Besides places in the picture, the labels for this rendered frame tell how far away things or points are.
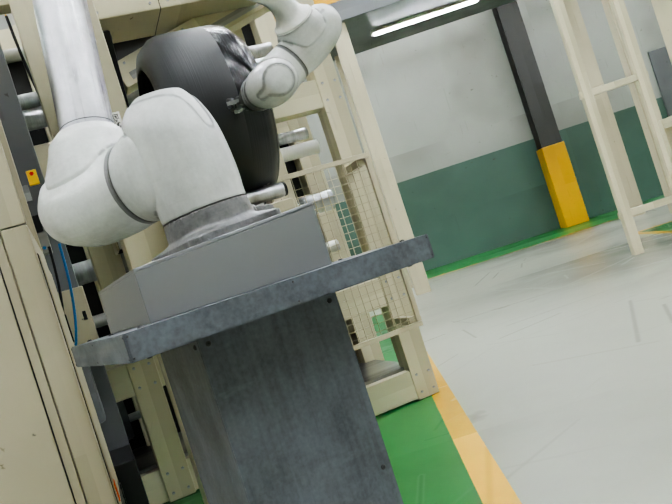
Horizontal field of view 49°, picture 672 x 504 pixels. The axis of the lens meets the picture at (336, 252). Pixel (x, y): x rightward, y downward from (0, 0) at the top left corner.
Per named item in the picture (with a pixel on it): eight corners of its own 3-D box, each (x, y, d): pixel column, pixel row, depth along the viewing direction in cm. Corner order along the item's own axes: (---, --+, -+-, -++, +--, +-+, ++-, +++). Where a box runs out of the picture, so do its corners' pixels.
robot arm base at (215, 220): (302, 207, 130) (290, 177, 130) (197, 245, 116) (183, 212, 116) (250, 231, 144) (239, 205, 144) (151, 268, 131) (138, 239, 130)
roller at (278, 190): (170, 209, 215) (172, 221, 218) (175, 218, 212) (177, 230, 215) (282, 178, 226) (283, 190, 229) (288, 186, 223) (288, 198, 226)
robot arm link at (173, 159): (215, 199, 118) (162, 70, 118) (132, 238, 126) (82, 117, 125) (264, 188, 133) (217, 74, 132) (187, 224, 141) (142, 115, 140)
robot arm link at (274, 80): (265, 120, 181) (299, 82, 184) (283, 111, 167) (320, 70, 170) (232, 89, 178) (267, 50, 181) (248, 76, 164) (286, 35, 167)
